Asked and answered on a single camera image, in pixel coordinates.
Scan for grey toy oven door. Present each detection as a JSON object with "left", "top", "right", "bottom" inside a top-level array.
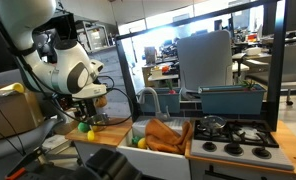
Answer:
[{"left": 189, "top": 159, "right": 296, "bottom": 180}]

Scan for black plastic device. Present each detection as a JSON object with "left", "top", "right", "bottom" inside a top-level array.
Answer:
[{"left": 59, "top": 148, "right": 162, "bottom": 180}]

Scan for orange-handled black clamp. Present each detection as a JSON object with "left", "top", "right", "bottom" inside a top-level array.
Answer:
[{"left": 4, "top": 146, "right": 52, "bottom": 180}]

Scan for wooden counter top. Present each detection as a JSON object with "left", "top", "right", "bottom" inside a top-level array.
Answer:
[{"left": 65, "top": 117, "right": 134, "bottom": 148}]

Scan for small green plush toy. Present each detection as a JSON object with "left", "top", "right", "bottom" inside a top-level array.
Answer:
[{"left": 131, "top": 135, "right": 143, "bottom": 146}]

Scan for brown potato plush toy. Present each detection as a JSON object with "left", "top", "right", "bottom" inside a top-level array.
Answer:
[{"left": 93, "top": 95, "right": 108, "bottom": 108}]

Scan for large blue planter box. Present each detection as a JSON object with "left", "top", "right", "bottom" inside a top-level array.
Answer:
[{"left": 197, "top": 83, "right": 267, "bottom": 116}]

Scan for wooden stove counter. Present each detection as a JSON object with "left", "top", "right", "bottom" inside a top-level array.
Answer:
[{"left": 184, "top": 119, "right": 296, "bottom": 178}]

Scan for long yellow plush toy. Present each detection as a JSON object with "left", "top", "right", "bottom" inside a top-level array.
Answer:
[{"left": 86, "top": 129, "right": 96, "bottom": 142}]

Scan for grey wood-print backboard panel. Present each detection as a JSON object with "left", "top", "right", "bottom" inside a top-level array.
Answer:
[{"left": 87, "top": 46, "right": 136, "bottom": 118}]

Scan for grey toy faucet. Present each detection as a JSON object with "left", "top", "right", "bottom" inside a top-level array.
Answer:
[{"left": 137, "top": 87, "right": 171, "bottom": 121}]

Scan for green toy plant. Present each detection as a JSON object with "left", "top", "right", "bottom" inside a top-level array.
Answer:
[{"left": 239, "top": 78, "right": 257, "bottom": 92}]

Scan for white highback office chair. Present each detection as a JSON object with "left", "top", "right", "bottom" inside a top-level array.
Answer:
[{"left": 177, "top": 29, "right": 234, "bottom": 93}]

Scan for black stove knob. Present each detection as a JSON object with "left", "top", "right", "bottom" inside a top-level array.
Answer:
[
  {"left": 202, "top": 141, "right": 218, "bottom": 153},
  {"left": 251, "top": 146, "right": 272, "bottom": 160},
  {"left": 224, "top": 143, "right": 245, "bottom": 156}
]

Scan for round green plush toy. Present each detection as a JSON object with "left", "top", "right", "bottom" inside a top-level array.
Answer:
[{"left": 77, "top": 121, "right": 91, "bottom": 134}]

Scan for yellow roll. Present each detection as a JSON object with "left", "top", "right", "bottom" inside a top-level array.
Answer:
[{"left": 0, "top": 82, "right": 25, "bottom": 94}]

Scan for cardboard box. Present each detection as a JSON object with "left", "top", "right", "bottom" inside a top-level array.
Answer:
[{"left": 0, "top": 84, "right": 44, "bottom": 141}]

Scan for white toy sink basin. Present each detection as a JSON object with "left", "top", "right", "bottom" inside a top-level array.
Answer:
[{"left": 116, "top": 115, "right": 192, "bottom": 180}]

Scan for yellow lemon plush toy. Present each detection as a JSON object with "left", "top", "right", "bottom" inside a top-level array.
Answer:
[{"left": 137, "top": 137, "right": 148, "bottom": 150}]

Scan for black toy stove top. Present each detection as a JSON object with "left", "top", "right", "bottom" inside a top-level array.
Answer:
[{"left": 190, "top": 119, "right": 296, "bottom": 172}]

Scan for grey toy kitchen cabinet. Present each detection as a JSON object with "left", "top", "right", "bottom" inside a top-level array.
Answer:
[{"left": 72, "top": 139, "right": 122, "bottom": 168}]

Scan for small blue planter box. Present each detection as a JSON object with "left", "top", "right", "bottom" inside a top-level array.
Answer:
[{"left": 136, "top": 87, "right": 182, "bottom": 114}]

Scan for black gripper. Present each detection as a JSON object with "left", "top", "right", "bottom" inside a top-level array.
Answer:
[{"left": 75, "top": 97, "right": 100, "bottom": 118}]

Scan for red toy vegetable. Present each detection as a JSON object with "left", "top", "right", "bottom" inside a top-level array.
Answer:
[{"left": 167, "top": 79, "right": 176, "bottom": 95}]

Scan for black metal frame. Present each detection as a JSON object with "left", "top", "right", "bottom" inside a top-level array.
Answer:
[{"left": 114, "top": 0, "right": 289, "bottom": 132}]

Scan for small steel pot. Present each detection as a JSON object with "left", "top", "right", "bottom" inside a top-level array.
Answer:
[{"left": 87, "top": 113, "right": 110, "bottom": 133}]

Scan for orange plush toy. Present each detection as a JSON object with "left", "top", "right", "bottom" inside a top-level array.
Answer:
[{"left": 144, "top": 118, "right": 194, "bottom": 155}]

